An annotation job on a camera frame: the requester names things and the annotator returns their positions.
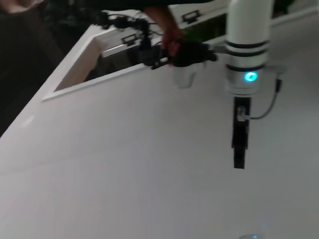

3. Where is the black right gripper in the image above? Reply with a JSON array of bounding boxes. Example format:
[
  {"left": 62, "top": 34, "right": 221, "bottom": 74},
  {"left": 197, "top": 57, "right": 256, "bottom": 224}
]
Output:
[{"left": 232, "top": 96, "right": 252, "bottom": 170}]

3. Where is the black handheld controller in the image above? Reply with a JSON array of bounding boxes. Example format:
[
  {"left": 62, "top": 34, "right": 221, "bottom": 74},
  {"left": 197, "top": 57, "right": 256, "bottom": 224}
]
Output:
[{"left": 138, "top": 39, "right": 219, "bottom": 70}]

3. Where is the person forearm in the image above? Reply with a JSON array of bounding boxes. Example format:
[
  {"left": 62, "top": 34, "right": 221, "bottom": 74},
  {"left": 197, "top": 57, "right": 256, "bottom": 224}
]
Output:
[{"left": 143, "top": 4, "right": 184, "bottom": 38}]

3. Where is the bare person hand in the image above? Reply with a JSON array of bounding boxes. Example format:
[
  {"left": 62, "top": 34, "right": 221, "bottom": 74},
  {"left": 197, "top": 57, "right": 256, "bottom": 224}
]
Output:
[{"left": 161, "top": 24, "right": 186, "bottom": 66}]

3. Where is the clear plastic beaker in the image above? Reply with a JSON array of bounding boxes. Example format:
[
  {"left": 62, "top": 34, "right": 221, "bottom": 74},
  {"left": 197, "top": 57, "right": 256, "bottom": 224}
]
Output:
[{"left": 172, "top": 63, "right": 207, "bottom": 88}]

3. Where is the grey ethernet cable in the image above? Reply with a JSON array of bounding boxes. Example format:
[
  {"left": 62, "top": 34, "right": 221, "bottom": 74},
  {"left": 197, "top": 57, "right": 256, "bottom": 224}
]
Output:
[{"left": 238, "top": 78, "right": 284, "bottom": 121}]

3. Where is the black drawer handle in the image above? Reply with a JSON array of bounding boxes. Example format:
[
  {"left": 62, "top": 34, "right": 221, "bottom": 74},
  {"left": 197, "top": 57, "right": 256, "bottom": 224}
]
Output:
[
  {"left": 121, "top": 34, "right": 137, "bottom": 47},
  {"left": 181, "top": 9, "right": 200, "bottom": 24}
]

